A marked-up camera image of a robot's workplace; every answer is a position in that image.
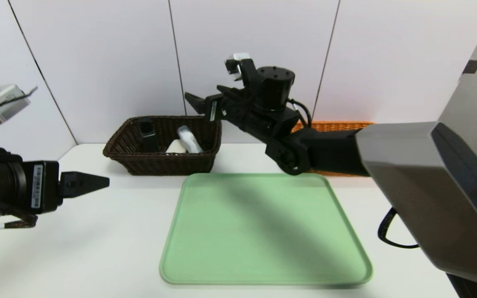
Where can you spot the dark brown wicker basket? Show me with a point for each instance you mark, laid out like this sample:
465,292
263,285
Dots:
164,165

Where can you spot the white soap bar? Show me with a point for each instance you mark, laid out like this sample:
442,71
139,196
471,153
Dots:
175,147

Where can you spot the orange wicker basket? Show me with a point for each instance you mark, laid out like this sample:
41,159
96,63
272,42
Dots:
333,125

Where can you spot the dark wall fixture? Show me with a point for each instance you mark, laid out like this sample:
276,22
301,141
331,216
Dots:
471,66

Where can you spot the black pump bottle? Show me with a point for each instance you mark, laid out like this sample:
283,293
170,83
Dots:
148,136

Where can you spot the light green plastic tray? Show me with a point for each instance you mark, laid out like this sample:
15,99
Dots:
263,240

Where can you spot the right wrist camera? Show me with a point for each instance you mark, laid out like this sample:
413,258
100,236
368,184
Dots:
240,68

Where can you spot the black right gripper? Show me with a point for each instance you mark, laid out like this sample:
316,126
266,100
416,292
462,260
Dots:
214,110

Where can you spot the white bottle with clear cap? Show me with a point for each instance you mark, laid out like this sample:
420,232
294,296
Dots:
189,140

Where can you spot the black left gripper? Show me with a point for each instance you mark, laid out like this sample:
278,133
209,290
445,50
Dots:
42,186

